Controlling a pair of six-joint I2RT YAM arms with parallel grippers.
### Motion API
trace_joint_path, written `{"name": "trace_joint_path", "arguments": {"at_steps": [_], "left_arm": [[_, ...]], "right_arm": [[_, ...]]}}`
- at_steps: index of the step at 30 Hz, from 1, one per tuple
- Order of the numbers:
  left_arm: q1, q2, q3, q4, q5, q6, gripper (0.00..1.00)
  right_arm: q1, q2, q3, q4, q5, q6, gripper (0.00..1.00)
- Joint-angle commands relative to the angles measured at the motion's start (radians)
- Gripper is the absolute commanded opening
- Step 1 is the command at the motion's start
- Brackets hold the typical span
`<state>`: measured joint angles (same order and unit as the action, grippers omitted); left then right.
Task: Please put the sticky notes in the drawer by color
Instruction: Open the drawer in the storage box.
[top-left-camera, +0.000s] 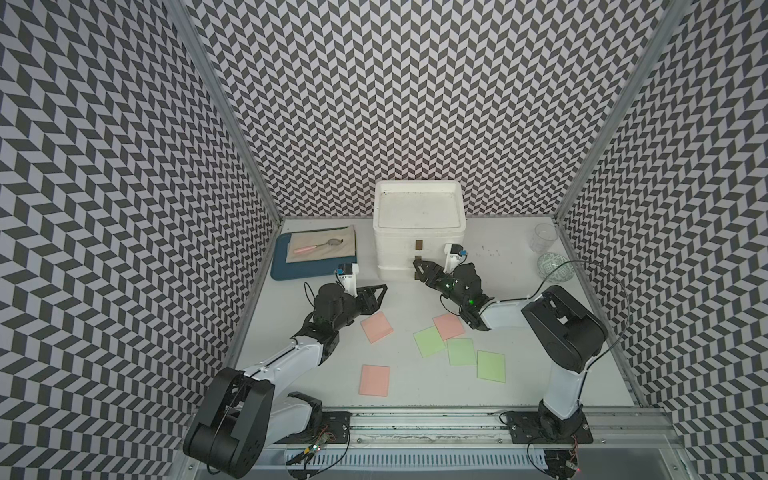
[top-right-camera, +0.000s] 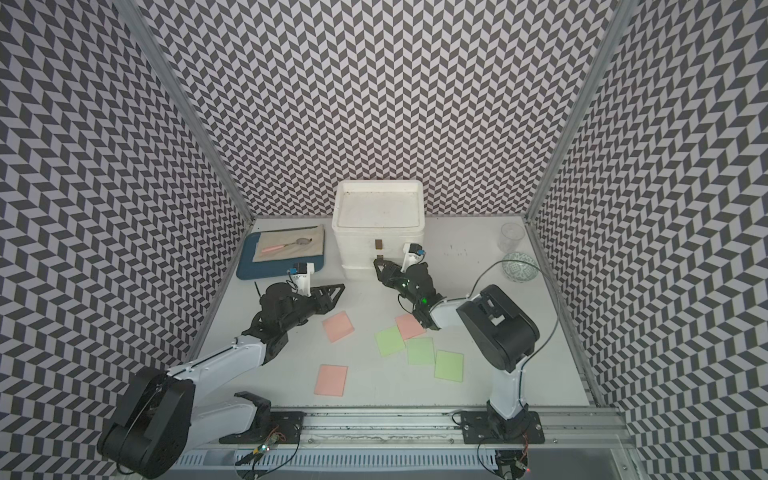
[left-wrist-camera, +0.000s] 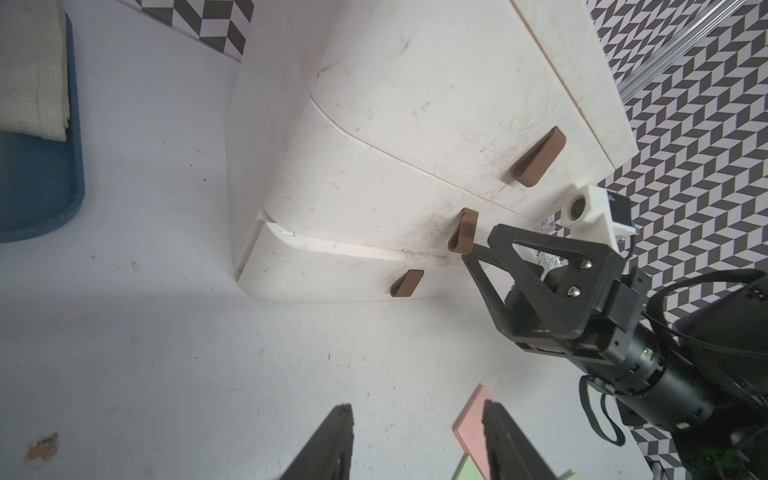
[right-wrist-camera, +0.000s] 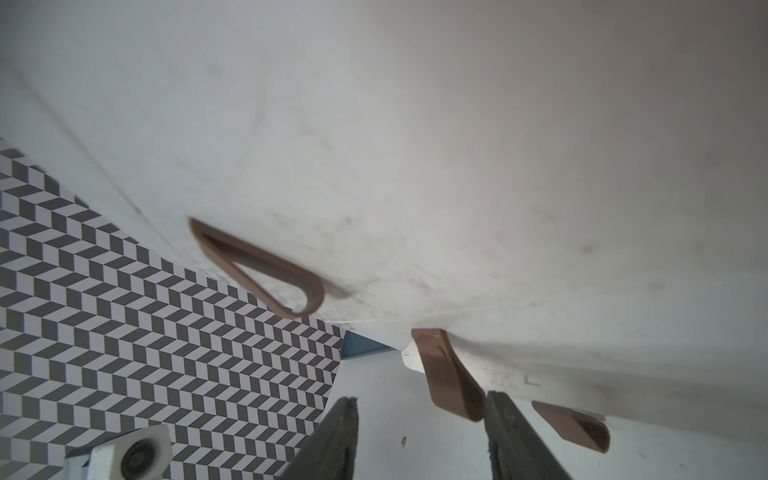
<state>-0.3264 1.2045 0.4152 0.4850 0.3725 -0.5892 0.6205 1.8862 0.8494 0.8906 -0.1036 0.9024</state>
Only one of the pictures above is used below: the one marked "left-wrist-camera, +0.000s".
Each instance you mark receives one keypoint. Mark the brown bottom drawer handle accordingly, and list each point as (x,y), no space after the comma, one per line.
(406,285)

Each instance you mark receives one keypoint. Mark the white three-drawer cabinet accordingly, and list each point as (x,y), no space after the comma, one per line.
(375,123)

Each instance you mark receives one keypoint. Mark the brown drawer handle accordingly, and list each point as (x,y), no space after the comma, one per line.
(406,285)
(532,166)
(462,239)

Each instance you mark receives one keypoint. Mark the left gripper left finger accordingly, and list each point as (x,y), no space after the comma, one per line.
(327,454)

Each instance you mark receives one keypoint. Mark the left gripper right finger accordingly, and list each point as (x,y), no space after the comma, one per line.
(510,454)

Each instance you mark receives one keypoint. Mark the green sticky note middle left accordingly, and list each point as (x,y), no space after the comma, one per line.
(467,470)

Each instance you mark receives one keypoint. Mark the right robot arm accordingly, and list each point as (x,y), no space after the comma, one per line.
(689,359)

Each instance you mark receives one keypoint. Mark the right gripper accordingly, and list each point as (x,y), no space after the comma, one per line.
(587,312)

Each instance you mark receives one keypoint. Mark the blue tray mat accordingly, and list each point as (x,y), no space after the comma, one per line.
(43,181)

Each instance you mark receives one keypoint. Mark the brown top drawer handle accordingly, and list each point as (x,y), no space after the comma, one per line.
(532,166)

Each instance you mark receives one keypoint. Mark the brown middle drawer handle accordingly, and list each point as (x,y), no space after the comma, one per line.
(462,239)

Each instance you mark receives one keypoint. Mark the white bottom drawer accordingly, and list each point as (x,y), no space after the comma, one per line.
(287,267)

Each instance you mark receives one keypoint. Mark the beige folded cloth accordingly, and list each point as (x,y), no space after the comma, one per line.
(34,69)

